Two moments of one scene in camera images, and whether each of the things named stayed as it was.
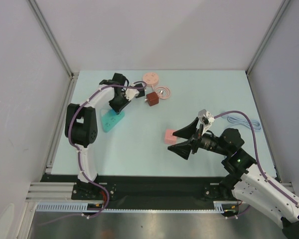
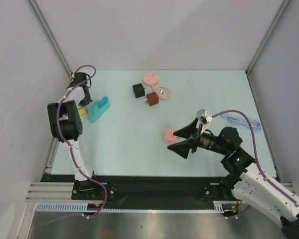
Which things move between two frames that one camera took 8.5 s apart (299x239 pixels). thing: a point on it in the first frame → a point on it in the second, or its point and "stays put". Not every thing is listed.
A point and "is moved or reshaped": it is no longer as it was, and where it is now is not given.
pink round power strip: x=151 y=78 stays put
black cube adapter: x=141 y=91 stays put
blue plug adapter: x=112 y=111 is moved or reshaped
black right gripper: x=196 y=140 stays put
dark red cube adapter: x=152 y=98 stays put
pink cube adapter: x=169 y=138 stays put
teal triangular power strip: x=109 y=117 is moved or reshaped
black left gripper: x=118 y=109 → x=83 y=103
